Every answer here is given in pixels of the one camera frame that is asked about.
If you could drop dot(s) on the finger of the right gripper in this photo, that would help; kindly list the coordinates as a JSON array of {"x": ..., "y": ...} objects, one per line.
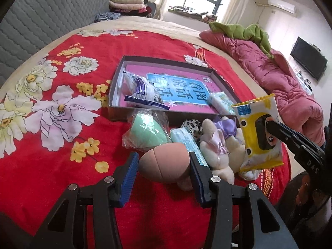
[{"x": 285, "y": 134}]

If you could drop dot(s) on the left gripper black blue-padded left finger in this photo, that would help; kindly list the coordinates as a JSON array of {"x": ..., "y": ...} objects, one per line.
[{"x": 65, "y": 226}]

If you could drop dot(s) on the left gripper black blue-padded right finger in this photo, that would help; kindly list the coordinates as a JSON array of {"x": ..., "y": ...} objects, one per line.
[{"x": 241, "y": 217}]

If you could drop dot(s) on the yellow cartoon wipes pack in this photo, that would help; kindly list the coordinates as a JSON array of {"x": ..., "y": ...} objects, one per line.
[{"x": 262, "y": 149}]

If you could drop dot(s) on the plush bunny purple dress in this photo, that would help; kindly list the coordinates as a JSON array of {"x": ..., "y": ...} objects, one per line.
[{"x": 235, "y": 144}]

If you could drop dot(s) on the plush bunny pink dress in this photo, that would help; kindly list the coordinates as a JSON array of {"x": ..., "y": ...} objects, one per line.
[{"x": 214, "y": 150}]

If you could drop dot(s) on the pink beauty sponge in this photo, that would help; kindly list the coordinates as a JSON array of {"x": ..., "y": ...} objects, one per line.
[{"x": 166, "y": 163}]

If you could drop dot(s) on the green flower tissue pack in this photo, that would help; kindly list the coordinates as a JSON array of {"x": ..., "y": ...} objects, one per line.
[{"x": 182, "y": 135}]

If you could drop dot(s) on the leopard print soft item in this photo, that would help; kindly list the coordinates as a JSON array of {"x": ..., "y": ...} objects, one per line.
[{"x": 194, "y": 127}]

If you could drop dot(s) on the pink quilted comforter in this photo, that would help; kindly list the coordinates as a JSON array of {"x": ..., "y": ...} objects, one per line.
[{"x": 297, "y": 108}]

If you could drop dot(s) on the small green tissue pack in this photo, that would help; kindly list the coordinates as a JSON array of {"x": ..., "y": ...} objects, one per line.
[{"x": 221, "y": 102}]

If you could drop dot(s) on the red floral blanket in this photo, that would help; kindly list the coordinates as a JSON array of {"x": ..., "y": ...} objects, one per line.
[{"x": 55, "y": 131}]

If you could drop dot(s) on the green sponge in plastic bag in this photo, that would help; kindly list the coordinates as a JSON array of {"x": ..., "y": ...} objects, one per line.
[{"x": 149, "y": 129}]

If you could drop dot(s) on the green blanket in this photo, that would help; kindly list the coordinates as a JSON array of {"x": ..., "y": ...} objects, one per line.
[{"x": 253, "y": 33}]

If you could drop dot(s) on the dark cardboard box tray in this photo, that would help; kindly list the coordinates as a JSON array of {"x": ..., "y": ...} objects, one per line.
[{"x": 119, "y": 110}]

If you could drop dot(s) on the blue pink book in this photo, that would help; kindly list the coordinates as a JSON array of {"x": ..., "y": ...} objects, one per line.
[{"x": 178, "y": 88}]

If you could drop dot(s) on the white air conditioner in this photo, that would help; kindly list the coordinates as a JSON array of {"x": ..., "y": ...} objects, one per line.
[{"x": 288, "y": 7}]

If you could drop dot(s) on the blue white plastic packet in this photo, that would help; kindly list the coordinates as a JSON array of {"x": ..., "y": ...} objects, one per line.
[{"x": 142, "y": 93}]

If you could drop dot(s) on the white curtain right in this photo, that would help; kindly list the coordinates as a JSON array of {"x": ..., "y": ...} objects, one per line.
[{"x": 234, "y": 11}]

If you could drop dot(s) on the beige bed sheet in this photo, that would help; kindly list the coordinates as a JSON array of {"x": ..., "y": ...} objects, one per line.
[{"x": 173, "y": 30}]

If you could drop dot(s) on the blue patterned cloth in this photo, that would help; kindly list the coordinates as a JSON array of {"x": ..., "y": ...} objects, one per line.
[{"x": 106, "y": 16}]

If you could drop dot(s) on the stack of folded blankets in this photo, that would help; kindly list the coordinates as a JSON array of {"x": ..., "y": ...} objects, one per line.
[{"x": 142, "y": 8}]

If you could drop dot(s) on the grey quilted headboard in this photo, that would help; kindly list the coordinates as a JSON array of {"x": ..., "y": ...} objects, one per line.
[{"x": 30, "y": 25}]

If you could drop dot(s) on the black wall television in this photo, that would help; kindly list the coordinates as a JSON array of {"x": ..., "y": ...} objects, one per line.
[{"x": 309, "y": 58}]

